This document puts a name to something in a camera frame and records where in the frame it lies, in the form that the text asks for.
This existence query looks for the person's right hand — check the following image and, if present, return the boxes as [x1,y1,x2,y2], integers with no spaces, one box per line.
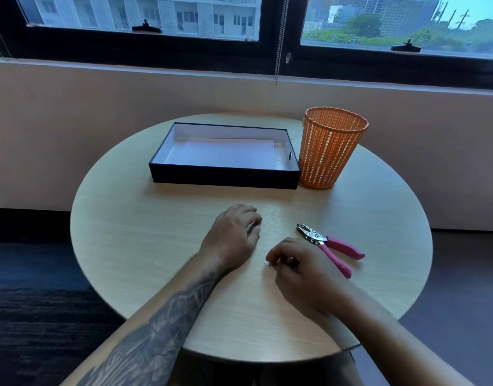
[266,237,352,316]

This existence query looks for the person's left hand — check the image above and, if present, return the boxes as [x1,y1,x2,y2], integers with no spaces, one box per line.
[198,204,264,273]

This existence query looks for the person's right forearm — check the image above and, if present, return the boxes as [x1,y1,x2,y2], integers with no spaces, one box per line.
[323,283,487,386]

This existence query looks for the person's left forearm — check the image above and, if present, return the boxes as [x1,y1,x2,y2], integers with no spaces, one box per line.
[75,253,237,386]

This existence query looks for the black box with white inside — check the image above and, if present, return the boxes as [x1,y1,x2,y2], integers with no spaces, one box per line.
[148,122,302,190]

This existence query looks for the white paper sheet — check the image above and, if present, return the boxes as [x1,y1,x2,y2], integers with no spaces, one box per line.
[178,138,289,172]

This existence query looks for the orange mesh plastic basket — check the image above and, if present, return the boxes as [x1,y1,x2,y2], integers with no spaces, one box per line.
[299,107,370,190]

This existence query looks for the pink handled hole punch pliers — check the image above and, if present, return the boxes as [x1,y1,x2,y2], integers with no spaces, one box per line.
[296,223,366,279]

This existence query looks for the metal bead blind chain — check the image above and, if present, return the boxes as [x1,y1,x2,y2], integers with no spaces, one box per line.
[274,0,291,86]

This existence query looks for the black window frame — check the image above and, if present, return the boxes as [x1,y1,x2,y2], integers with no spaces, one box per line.
[0,0,493,91]

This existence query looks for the black window handle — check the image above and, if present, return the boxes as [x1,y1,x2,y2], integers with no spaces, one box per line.
[391,39,422,53]
[132,19,163,35]

